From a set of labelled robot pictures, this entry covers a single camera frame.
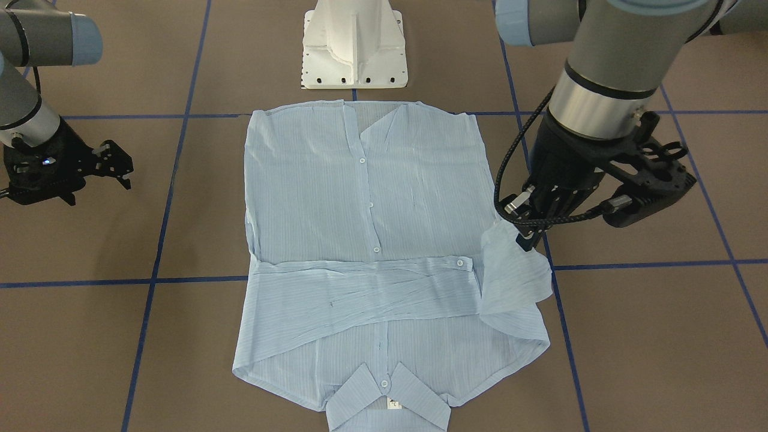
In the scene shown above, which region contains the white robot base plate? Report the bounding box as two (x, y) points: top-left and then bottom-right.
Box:
(300, 1), (409, 89)

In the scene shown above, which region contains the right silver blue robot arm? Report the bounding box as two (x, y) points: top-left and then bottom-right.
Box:
(1, 1), (134, 206)

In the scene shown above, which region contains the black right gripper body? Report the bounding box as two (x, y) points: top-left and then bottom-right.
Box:
(2, 120), (134, 206)

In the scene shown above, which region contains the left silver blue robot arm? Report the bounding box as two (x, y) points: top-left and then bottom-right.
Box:
(494, 1), (766, 251)

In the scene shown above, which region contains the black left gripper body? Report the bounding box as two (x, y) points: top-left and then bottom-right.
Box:
(496, 110), (697, 235)

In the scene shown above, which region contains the light blue button-up shirt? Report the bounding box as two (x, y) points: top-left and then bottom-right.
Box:
(232, 100), (552, 431)

